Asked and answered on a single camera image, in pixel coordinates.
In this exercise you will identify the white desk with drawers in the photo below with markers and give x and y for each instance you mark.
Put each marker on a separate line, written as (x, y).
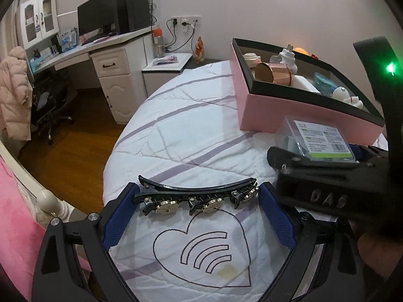
(115, 78)

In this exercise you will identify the orange snack bag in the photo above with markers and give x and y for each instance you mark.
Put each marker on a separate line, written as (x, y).
(199, 50)

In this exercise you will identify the pink fleece blanket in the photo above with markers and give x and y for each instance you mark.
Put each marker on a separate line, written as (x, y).
(22, 242)

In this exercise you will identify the white block charger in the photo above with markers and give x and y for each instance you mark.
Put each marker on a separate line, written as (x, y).
(303, 83)

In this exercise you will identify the pale curtain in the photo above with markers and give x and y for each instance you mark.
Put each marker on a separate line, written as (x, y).
(8, 34)

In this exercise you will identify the white wall socket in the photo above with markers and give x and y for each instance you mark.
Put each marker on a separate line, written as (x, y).
(189, 19)

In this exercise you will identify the black computer tower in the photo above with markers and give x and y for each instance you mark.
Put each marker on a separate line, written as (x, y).
(133, 9)

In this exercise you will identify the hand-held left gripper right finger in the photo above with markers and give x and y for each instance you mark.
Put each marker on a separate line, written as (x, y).
(277, 215)

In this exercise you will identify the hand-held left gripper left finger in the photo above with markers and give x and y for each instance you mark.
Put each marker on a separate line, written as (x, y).
(119, 215)

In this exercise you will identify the black computer monitor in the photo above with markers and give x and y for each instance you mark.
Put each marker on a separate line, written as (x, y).
(97, 14)

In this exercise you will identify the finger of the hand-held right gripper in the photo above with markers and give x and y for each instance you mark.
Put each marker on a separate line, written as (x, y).
(365, 152)
(283, 159)

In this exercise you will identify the blue white boxes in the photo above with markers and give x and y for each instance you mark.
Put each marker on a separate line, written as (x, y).
(68, 39)

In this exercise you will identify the white bedside cabinet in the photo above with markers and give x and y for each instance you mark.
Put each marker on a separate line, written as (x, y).
(160, 78)

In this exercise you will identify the rose gold cylinder tin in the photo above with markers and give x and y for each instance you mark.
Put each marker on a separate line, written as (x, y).
(277, 74)

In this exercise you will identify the white plug-in device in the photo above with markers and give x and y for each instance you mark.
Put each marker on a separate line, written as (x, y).
(285, 58)

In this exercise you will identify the teal egg-shaped case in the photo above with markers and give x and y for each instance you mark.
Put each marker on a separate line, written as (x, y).
(326, 83)

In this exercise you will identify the pink box with black rim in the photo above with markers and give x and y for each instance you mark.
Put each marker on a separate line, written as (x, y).
(283, 110)

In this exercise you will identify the clear plastic box green label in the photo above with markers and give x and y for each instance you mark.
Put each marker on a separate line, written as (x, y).
(324, 138)

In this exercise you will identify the pink down jacket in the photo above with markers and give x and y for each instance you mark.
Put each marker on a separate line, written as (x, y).
(14, 94)

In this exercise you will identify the small colourful packets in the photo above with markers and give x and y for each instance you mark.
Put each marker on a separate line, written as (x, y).
(167, 59)

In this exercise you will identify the black office chair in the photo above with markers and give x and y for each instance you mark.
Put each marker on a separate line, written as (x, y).
(50, 107)

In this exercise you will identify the white striped quilt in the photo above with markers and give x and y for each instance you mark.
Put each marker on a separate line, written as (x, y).
(195, 125)

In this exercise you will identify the person's right hand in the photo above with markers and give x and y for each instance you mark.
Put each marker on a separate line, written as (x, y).
(374, 251)

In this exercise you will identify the black rhinestone hair clip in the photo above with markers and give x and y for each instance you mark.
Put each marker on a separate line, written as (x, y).
(195, 192)

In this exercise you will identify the white hutch cabinet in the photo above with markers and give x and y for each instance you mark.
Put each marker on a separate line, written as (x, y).
(31, 22)

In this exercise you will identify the white round-headed figurine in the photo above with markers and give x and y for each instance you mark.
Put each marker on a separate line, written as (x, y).
(346, 97)

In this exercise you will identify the cream bed frame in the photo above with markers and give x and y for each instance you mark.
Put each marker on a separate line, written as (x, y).
(37, 192)

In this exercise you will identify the water bottle orange lid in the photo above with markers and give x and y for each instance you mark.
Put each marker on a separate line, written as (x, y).
(158, 44)

